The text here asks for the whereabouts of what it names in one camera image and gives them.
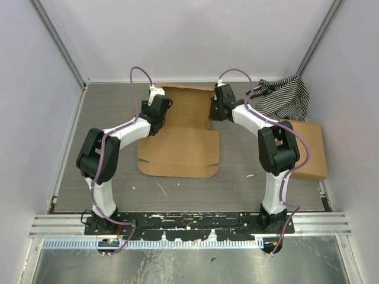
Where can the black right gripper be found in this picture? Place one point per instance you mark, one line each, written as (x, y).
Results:
(212, 116)

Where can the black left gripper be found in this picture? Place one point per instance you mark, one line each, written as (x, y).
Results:
(145, 107)

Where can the brown cardboard box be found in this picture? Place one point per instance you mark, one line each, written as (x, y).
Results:
(316, 168)
(185, 147)

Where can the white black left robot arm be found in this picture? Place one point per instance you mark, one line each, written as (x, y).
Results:
(98, 158)

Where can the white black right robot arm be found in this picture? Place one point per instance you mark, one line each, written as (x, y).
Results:
(277, 149)

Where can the folded brown cardboard box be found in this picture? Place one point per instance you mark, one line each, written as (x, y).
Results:
(316, 168)

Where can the striped black white cloth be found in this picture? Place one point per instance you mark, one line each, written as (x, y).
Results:
(287, 98)

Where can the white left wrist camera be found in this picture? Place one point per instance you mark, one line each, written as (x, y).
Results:
(153, 91)

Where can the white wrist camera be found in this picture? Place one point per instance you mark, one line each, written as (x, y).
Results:
(153, 91)
(219, 83)

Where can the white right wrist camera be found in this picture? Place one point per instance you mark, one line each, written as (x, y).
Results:
(219, 83)

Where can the left aluminium corner post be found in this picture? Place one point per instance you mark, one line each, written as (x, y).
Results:
(58, 42)

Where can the aluminium corner post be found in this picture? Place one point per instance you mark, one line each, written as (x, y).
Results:
(327, 21)
(58, 42)

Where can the aluminium front rail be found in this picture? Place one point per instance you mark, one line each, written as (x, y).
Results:
(303, 223)

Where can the right aluminium corner post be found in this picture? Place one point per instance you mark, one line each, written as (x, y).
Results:
(327, 21)

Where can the slotted grey cable duct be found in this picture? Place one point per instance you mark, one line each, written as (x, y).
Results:
(95, 243)

